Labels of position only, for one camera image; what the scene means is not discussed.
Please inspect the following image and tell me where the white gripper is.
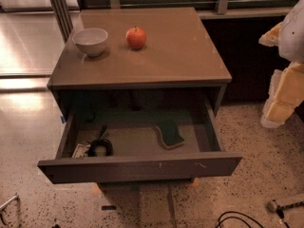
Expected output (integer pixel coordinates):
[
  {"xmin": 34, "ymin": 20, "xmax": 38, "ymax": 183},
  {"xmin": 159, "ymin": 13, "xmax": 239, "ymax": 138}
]
[{"xmin": 258, "ymin": 0, "xmax": 304, "ymax": 128}]

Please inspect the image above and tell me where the green and yellow sponge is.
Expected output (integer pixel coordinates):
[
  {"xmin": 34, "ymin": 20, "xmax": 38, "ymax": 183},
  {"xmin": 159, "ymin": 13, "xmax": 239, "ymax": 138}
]
[{"xmin": 156, "ymin": 120, "xmax": 184, "ymax": 150}]

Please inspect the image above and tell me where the open grey top drawer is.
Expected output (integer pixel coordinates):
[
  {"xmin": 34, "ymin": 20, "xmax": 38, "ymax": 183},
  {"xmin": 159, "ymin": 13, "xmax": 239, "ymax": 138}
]
[{"xmin": 38, "ymin": 98, "xmax": 242, "ymax": 184}]

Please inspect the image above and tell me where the white box in drawer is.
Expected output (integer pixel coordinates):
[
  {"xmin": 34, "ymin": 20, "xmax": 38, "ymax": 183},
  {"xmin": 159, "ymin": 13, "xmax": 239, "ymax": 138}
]
[{"xmin": 72, "ymin": 143, "xmax": 90, "ymax": 159}]

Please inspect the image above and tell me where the grey plug on floor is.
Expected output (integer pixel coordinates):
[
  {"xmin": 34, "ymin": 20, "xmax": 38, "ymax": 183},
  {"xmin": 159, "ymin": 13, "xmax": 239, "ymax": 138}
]
[{"xmin": 267, "ymin": 193, "xmax": 304, "ymax": 228}]

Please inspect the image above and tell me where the red apple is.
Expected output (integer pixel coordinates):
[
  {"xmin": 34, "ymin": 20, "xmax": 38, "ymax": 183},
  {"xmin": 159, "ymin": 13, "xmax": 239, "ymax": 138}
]
[{"xmin": 125, "ymin": 27, "xmax": 146, "ymax": 49}]

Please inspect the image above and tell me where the white ceramic bowl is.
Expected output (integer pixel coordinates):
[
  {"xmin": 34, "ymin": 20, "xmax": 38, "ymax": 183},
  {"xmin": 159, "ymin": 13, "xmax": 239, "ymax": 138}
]
[{"xmin": 72, "ymin": 28, "xmax": 108, "ymax": 57}]

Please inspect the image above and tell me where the blue tape piece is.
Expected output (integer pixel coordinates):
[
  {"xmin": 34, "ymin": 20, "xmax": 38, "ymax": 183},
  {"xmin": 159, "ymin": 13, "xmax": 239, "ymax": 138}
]
[{"xmin": 60, "ymin": 116, "xmax": 67, "ymax": 124}]

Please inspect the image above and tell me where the black floor cable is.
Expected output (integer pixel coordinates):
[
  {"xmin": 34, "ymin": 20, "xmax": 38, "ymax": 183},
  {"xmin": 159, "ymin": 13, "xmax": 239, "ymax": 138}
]
[{"xmin": 215, "ymin": 210, "xmax": 265, "ymax": 228}]

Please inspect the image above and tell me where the metal frame on floor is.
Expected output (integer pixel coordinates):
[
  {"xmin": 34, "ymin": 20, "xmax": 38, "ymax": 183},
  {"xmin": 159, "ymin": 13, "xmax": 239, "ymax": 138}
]
[{"xmin": 0, "ymin": 193, "xmax": 21, "ymax": 228}]

